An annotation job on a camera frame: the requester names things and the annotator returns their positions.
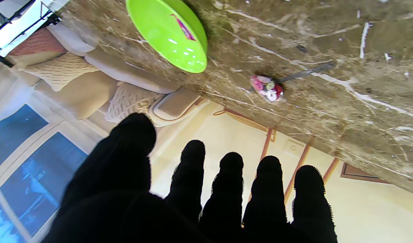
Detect beige knitted cushion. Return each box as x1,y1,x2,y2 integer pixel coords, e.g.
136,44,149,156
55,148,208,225
104,82,163,124
23,52,99,92

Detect black light stand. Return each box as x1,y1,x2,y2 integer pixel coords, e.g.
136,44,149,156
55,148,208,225
0,0,62,38

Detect black backdrop clamp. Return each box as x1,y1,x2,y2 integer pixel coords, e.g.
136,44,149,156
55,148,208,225
0,51,15,69

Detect red pink candy packet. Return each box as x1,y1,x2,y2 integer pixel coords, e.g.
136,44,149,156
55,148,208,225
171,14,197,42

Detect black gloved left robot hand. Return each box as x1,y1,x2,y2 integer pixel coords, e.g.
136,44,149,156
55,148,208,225
41,113,338,243

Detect pink white wrapped candy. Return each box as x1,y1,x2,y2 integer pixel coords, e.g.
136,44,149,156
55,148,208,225
250,75,284,103

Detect white framed window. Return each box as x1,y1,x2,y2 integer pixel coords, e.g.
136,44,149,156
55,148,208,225
0,104,90,243

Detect white sheer curtain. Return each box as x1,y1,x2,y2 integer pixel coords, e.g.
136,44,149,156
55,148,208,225
0,64,38,125

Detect pink knitted cushion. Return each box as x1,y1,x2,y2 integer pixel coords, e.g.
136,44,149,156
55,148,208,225
8,28,67,57

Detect beige sofa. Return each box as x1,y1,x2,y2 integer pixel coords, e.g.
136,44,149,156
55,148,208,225
7,22,210,128

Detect green plastic bowl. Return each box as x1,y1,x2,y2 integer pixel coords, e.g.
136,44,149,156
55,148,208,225
125,0,208,74

